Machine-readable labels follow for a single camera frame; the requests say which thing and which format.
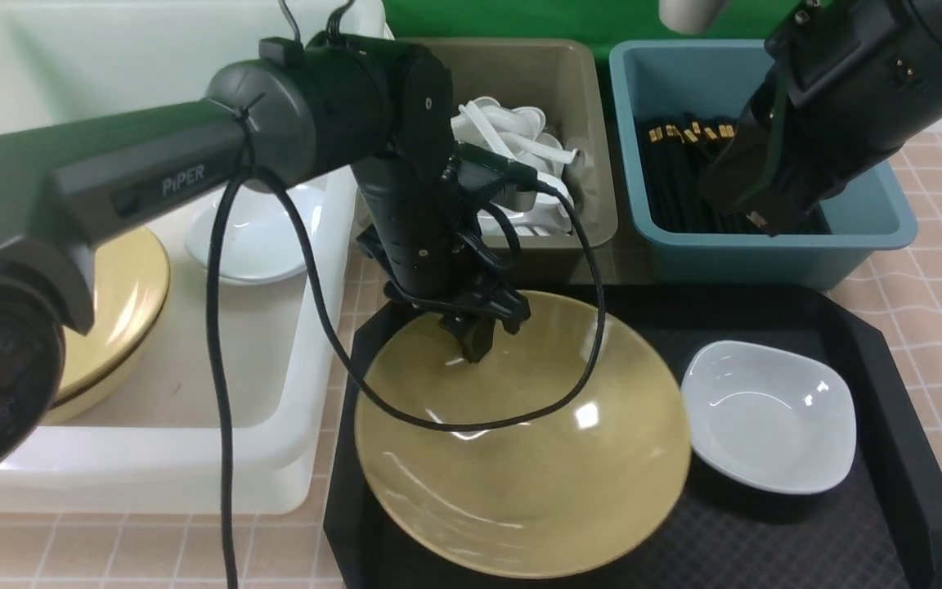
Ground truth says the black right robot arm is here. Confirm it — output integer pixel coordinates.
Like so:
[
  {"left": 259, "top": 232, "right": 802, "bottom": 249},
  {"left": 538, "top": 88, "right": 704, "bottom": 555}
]
[{"left": 698, "top": 1, "right": 942, "bottom": 236}]

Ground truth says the stacked tan bowl in tub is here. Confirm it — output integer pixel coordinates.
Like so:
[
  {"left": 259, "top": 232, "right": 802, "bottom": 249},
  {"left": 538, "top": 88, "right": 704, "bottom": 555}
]
[{"left": 42, "top": 227, "right": 171, "bottom": 425}]

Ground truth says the white dish in tub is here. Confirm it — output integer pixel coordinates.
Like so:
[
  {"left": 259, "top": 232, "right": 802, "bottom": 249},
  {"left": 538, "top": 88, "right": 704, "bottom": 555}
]
[{"left": 186, "top": 184, "right": 326, "bottom": 285}]

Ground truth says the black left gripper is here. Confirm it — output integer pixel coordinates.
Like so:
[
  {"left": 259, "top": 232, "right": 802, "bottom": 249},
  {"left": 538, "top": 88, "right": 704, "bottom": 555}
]
[{"left": 352, "top": 155, "right": 531, "bottom": 364}]

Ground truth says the large white plastic tub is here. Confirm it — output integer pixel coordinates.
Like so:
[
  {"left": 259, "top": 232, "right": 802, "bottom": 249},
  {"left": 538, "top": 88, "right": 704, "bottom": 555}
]
[{"left": 0, "top": 1, "right": 334, "bottom": 514}]

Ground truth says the tan noodle bowl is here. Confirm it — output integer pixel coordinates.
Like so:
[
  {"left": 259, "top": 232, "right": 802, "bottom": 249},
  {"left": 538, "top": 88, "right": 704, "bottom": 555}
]
[{"left": 354, "top": 291, "right": 691, "bottom": 578}]

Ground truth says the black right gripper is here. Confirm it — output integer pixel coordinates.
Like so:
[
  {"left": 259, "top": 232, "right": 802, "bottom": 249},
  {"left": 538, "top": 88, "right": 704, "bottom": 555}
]
[{"left": 698, "top": 78, "right": 852, "bottom": 237}]

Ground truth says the black plastic serving tray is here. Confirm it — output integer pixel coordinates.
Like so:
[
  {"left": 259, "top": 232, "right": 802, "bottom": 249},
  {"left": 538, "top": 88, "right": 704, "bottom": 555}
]
[{"left": 324, "top": 285, "right": 942, "bottom": 588}]

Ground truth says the beige checked tablecloth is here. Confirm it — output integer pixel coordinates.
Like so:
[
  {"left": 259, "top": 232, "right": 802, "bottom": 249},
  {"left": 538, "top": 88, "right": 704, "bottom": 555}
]
[{"left": 0, "top": 122, "right": 942, "bottom": 588}]

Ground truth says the green cloth backdrop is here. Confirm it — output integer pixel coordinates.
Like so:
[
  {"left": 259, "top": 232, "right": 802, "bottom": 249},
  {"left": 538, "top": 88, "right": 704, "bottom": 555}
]
[{"left": 381, "top": 0, "right": 807, "bottom": 62}]

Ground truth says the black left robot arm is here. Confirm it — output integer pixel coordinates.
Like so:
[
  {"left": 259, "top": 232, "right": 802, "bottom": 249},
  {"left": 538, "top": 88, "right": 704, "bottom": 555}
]
[{"left": 0, "top": 33, "right": 531, "bottom": 462}]

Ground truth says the white square sauce dish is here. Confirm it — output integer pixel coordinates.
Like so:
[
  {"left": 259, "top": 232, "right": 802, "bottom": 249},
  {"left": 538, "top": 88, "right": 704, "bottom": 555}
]
[{"left": 680, "top": 340, "right": 857, "bottom": 496}]

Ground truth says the teal plastic chopstick bin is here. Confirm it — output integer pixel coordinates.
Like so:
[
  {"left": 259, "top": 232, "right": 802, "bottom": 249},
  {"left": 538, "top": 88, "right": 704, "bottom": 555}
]
[{"left": 608, "top": 40, "right": 918, "bottom": 290}]

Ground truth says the bundle of black chopsticks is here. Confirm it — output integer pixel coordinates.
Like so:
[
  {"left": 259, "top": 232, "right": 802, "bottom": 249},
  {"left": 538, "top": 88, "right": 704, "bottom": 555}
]
[{"left": 635, "top": 112, "right": 762, "bottom": 235}]

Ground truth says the olive plastic spoon bin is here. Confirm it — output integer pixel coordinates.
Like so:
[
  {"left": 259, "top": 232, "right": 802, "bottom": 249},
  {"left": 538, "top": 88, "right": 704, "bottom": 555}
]
[{"left": 419, "top": 38, "right": 618, "bottom": 284}]

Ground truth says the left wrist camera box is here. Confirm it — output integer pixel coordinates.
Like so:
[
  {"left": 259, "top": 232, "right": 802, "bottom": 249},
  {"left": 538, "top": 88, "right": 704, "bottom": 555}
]
[{"left": 442, "top": 142, "right": 538, "bottom": 213}]

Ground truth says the pile of white spoons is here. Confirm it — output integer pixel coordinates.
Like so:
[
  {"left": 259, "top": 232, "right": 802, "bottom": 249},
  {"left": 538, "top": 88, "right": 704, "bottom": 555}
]
[{"left": 450, "top": 96, "right": 580, "bottom": 237}]

